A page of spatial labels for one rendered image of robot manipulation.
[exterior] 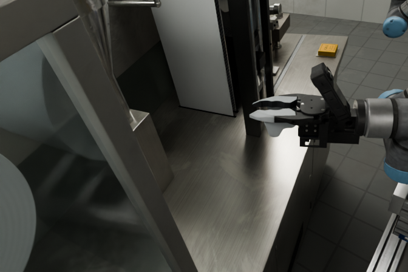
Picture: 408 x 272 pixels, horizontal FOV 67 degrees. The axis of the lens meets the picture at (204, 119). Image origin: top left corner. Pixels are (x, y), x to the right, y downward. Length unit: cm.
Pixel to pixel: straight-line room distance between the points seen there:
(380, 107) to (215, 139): 60
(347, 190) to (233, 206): 126
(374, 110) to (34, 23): 54
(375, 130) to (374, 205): 142
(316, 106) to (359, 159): 162
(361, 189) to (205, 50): 139
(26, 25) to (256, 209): 75
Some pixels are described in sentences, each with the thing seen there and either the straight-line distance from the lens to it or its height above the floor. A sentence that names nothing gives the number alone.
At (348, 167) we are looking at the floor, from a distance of 218.
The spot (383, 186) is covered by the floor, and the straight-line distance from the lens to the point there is 213.
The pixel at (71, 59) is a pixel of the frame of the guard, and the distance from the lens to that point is 27.
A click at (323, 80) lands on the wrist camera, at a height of 131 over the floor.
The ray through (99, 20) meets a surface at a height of 145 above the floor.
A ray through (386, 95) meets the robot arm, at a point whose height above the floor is 115.
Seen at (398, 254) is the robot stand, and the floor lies 23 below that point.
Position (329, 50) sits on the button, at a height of 92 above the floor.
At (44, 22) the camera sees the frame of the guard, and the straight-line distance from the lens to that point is 26.
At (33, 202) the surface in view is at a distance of 30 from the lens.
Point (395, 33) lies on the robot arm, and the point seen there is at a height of 106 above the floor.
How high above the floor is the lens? 164
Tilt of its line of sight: 39 degrees down
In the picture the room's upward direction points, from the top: 14 degrees counter-clockwise
